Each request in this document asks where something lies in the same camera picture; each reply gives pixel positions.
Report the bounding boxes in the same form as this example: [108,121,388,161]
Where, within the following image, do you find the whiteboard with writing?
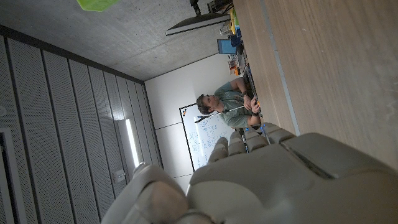
[178,103,234,172]

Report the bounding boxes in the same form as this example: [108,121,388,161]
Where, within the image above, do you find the green block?
[76,0,121,12]

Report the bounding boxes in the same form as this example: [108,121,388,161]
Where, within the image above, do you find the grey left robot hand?
[101,122,398,224]

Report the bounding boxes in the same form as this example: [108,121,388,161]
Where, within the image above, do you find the person in green t-shirt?
[196,77,262,129]

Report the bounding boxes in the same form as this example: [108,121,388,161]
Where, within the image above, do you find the black computer monitor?
[165,12,231,37]

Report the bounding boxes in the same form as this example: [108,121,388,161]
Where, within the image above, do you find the black laptop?
[216,39,238,55]

